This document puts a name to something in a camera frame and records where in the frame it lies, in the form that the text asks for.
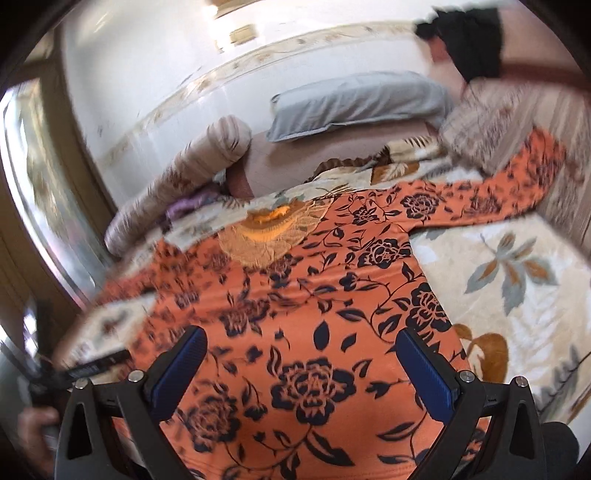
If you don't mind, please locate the grey pillow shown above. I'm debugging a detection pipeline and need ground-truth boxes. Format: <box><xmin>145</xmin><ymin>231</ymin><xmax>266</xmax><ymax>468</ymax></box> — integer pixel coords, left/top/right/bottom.
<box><xmin>266</xmin><ymin>71</ymin><xmax>454</xmax><ymax>143</ymax></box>

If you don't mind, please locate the striped beige rolled quilt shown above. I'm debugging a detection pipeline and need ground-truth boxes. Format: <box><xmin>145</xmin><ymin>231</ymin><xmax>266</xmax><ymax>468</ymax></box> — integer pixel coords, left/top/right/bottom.
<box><xmin>104</xmin><ymin>115</ymin><xmax>252</xmax><ymax>257</ymax></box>

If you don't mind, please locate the striped beige folded quilt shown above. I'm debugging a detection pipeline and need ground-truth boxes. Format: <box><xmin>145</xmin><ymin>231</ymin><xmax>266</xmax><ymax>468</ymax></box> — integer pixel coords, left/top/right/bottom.
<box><xmin>439</xmin><ymin>79</ymin><xmax>590</xmax><ymax>256</ymax></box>

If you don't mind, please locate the black garment on headboard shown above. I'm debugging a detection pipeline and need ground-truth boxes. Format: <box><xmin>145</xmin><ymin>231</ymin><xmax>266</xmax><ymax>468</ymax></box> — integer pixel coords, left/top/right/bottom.
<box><xmin>414</xmin><ymin>7</ymin><xmax>503</xmax><ymax>83</ymax></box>

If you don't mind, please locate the beige wall switch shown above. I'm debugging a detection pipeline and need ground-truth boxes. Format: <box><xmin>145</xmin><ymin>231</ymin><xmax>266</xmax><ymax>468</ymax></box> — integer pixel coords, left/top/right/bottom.
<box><xmin>229</xmin><ymin>24</ymin><xmax>257</xmax><ymax>45</ymax></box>

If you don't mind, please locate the orange black floral blouse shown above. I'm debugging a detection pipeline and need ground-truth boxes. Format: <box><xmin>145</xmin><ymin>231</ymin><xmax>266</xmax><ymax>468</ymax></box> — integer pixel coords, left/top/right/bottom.
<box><xmin>99</xmin><ymin>129</ymin><xmax>566</xmax><ymax>479</ymax></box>

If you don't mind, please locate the purple cloth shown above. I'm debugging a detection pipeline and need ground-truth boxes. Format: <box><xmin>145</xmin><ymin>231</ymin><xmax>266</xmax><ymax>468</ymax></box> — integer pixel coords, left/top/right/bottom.
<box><xmin>165</xmin><ymin>190</ymin><xmax>221</xmax><ymax>221</ymax></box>

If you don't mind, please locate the glass window door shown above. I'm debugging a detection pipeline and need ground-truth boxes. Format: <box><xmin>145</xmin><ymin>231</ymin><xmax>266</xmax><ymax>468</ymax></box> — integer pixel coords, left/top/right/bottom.
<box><xmin>1</xmin><ymin>78</ymin><xmax>110</xmax><ymax>306</ymax></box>

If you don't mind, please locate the operator left hand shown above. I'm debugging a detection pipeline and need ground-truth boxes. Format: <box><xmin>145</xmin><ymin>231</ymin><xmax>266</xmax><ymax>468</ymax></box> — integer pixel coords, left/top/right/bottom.
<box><xmin>18</xmin><ymin>407</ymin><xmax>60</xmax><ymax>479</ymax></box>

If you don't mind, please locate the cream leaf pattern blanket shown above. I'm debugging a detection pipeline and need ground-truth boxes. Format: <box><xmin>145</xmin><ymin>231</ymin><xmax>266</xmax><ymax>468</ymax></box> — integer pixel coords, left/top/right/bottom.
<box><xmin>55</xmin><ymin>136</ymin><xmax>591</xmax><ymax>428</ymax></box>

